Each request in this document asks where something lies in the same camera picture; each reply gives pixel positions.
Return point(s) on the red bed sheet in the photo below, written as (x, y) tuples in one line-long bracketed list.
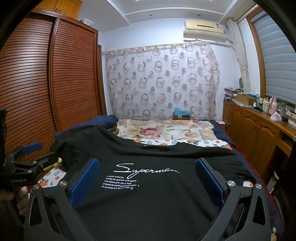
[(259, 171)]

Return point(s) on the yellow plush toy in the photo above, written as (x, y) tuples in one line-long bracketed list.
[(57, 162)]

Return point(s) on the white waste bin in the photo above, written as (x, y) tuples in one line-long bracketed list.
[(278, 177)]

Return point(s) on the floral blanket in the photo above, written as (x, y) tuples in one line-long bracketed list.
[(161, 129)]

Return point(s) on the wooden overhead cabinet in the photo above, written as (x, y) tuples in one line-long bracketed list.
[(67, 9)]

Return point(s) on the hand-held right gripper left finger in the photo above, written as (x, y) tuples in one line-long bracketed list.
[(84, 183)]

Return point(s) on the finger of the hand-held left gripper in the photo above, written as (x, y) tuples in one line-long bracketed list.
[(46, 160), (32, 147)]

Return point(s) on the grey desk fan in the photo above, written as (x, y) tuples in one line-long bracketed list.
[(241, 83)]

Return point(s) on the open cardboard box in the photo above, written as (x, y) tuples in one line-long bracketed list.
[(244, 98)]

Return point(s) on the circle patterned curtain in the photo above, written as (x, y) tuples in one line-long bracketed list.
[(161, 81)]

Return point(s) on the pink tissue box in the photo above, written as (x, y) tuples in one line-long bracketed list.
[(276, 117)]

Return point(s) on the white storage box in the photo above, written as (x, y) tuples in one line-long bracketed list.
[(89, 22)]

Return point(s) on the group of small bottles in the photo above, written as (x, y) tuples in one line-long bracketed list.
[(261, 105)]

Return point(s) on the wooden sideboard cabinet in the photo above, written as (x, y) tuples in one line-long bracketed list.
[(249, 125)]

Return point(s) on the beige air conditioner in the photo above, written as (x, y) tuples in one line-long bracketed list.
[(203, 29)]

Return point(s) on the navy garment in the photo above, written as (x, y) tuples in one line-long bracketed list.
[(104, 120)]

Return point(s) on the stack of folded cloths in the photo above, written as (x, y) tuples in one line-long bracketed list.
[(231, 91)]

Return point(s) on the pink bottle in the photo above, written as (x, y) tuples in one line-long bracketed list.
[(272, 106)]

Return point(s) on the person's left hand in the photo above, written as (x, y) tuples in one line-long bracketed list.
[(22, 200)]

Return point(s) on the wooden louvered wardrobe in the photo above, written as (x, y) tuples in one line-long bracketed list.
[(74, 81)]

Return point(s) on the navy blanket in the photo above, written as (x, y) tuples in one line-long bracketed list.
[(222, 132)]

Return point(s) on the wooden window frame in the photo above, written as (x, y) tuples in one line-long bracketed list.
[(255, 51)]

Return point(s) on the beige window curtain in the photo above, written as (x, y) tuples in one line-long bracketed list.
[(239, 46)]

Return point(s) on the cardboard box with blue cloth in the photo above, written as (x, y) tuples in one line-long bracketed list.
[(181, 113)]

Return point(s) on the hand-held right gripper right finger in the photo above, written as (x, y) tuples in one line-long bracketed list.
[(209, 183)]

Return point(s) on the grey window blind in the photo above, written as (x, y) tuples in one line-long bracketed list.
[(277, 58)]

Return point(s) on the black t-shirt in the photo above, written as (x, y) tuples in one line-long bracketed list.
[(150, 197)]

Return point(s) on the orange fruit print sheet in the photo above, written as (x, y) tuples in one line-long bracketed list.
[(208, 143)]

